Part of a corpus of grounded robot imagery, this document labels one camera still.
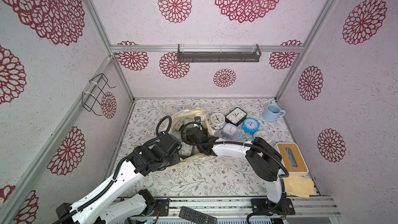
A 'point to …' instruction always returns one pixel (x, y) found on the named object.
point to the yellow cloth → (301, 186)
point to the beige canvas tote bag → (185, 125)
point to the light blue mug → (272, 112)
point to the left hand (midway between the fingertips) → (176, 158)
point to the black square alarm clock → (236, 116)
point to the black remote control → (189, 215)
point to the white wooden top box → (302, 169)
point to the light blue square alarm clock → (230, 130)
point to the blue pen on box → (292, 157)
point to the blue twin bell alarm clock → (251, 125)
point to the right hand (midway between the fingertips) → (191, 129)
